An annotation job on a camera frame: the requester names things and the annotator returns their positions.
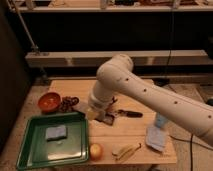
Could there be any blue cloth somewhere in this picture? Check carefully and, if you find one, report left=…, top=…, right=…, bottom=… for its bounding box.
left=145, top=125, right=167, bottom=152

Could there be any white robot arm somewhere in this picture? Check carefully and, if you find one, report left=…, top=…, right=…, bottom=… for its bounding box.
left=88, top=54, right=213, bottom=146

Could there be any green plastic tray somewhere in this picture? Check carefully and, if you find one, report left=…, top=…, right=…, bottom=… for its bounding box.
left=16, top=112, right=89, bottom=171

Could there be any dark red bowl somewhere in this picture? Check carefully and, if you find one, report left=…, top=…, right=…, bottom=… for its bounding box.
left=106, top=96, right=118, bottom=110

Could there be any brown grape bunch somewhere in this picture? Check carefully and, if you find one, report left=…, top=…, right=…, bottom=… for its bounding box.
left=59, top=96, right=79, bottom=113

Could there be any yellow apple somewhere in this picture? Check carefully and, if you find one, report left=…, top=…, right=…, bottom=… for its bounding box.
left=89, top=144, right=103, bottom=160

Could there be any blue sponge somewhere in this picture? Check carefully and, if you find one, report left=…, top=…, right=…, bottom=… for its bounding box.
left=45, top=125, right=67, bottom=141

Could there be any orange bowl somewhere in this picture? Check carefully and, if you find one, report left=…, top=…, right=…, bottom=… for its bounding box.
left=37, top=92, right=61, bottom=113

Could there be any yellow banana peel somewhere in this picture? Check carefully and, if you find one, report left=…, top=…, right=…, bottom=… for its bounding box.
left=112, top=145, right=141, bottom=160

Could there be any wooden shelf beam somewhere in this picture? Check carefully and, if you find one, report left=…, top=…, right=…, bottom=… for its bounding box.
left=25, top=50, right=213, bottom=68

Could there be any metal diagonal pole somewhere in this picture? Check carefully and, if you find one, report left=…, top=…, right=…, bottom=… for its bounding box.
left=10, top=0, right=49, bottom=83

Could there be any black handled knife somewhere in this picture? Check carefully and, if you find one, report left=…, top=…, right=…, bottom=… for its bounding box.
left=115, top=110, right=143, bottom=118

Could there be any black floor cable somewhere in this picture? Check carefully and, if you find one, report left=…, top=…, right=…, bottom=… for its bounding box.
left=164, top=83, right=213, bottom=171

